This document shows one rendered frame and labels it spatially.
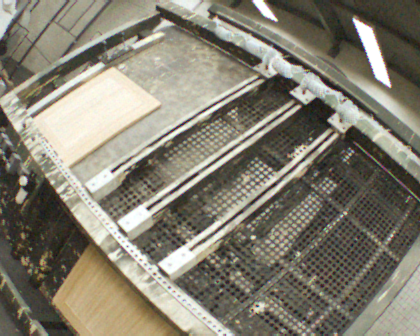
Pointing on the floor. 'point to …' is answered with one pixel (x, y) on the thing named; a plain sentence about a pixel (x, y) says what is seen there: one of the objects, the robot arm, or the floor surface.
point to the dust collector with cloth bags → (9, 37)
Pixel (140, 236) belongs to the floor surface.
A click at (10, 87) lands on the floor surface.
